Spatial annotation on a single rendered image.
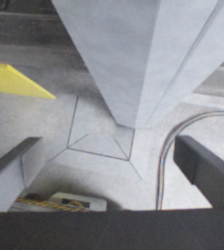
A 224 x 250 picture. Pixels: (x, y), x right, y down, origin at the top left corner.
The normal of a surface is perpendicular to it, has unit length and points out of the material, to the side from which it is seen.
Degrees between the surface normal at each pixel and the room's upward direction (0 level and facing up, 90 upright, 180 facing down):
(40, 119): 0
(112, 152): 7
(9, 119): 0
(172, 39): 90
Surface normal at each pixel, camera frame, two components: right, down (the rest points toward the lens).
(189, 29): 0.03, 0.99
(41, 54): -0.11, -0.14
